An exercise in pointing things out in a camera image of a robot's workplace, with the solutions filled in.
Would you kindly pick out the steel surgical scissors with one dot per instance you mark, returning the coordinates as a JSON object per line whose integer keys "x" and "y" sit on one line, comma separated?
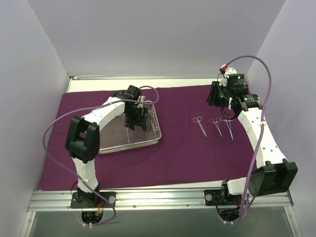
{"x": 199, "y": 120}

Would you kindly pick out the steel forceps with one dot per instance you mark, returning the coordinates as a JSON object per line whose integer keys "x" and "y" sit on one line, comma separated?
{"x": 228, "y": 123}

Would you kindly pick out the metal mesh instrument tray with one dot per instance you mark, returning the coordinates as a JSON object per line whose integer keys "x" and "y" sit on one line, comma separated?
{"x": 115, "y": 137}

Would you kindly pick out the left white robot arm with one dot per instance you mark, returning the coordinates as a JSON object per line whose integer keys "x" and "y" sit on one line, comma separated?
{"x": 83, "y": 138}

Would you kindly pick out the steel clamp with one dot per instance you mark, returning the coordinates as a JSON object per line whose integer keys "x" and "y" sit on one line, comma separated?
{"x": 216, "y": 123}

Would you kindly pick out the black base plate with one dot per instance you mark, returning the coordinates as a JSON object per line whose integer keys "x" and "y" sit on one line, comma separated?
{"x": 221, "y": 197}
{"x": 91, "y": 200}

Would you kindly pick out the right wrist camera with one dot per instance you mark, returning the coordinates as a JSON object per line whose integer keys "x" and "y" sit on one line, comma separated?
{"x": 236, "y": 85}

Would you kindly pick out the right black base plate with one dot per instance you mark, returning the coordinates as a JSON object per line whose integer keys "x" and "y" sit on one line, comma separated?
{"x": 221, "y": 197}

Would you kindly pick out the aluminium front rail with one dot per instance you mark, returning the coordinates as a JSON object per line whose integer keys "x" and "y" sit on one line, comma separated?
{"x": 138, "y": 199}

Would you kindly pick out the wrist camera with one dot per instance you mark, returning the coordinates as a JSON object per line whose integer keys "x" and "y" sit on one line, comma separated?
{"x": 236, "y": 85}
{"x": 133, "y": 92}

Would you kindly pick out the purple surgical wrap cloth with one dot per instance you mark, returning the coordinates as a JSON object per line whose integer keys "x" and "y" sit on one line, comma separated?
{"x": 182, "y": 155}

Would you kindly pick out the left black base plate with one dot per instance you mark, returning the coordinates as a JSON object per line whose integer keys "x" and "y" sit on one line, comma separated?
{"x": 91, "y": 200}

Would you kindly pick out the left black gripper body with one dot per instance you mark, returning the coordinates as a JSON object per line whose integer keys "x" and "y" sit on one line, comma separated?
{"x": 136, "y": 116}

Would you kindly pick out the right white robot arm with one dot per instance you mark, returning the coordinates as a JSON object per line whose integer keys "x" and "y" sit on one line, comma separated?
{"x": 269, "y": 171}

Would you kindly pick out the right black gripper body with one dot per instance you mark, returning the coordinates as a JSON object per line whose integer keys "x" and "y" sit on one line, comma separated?
{"x": 213, "y": 94}

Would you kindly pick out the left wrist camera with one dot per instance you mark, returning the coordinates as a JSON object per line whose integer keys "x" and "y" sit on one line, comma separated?
{"x": 133, "y": 92}

